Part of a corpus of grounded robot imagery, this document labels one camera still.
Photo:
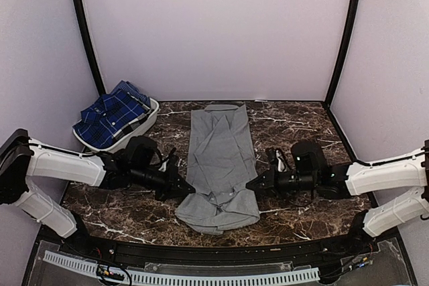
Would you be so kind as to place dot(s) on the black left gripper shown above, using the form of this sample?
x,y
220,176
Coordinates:
x,y
170,189

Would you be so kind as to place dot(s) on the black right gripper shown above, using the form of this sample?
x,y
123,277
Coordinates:
x,y
268,189

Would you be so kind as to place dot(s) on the grey long sleeve shirt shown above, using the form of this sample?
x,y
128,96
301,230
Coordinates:
x,y
221,161

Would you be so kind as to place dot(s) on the white laundry basket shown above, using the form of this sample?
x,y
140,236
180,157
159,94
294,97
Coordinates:
x,y
141,130

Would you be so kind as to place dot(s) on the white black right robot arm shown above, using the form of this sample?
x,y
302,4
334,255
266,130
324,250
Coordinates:
x,y
341,181

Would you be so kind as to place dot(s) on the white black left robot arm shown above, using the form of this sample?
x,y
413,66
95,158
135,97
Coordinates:
x,y
23,157

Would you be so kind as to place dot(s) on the black white checked shirt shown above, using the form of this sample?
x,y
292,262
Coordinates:
x,y
130,127

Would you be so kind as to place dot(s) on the blue plaid shirt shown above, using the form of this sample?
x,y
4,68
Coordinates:
x,y
102,121

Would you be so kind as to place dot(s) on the blue small-check shirt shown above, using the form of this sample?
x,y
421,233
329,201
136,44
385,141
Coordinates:
x,y
133,91

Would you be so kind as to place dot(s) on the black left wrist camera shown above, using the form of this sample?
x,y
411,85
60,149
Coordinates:
x,y
142,153

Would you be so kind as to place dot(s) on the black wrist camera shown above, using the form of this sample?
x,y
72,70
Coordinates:
x,y
308,156
142,153

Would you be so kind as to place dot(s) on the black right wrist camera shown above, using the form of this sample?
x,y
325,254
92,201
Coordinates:
x,y
308,156

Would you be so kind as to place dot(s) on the white slotted cable duct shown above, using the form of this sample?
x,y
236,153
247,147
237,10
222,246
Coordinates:
x,y
92,269

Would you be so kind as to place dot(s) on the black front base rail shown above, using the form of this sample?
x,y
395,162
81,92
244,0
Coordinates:
x,y
325,252

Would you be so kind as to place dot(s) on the black right frame post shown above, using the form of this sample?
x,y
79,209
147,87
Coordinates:
x,y
342,53

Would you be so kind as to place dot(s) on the black frame post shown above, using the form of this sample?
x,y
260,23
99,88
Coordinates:
x,y
342,53
88,46

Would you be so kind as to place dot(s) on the black left frame post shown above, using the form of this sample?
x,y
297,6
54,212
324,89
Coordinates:
x,y
88,46

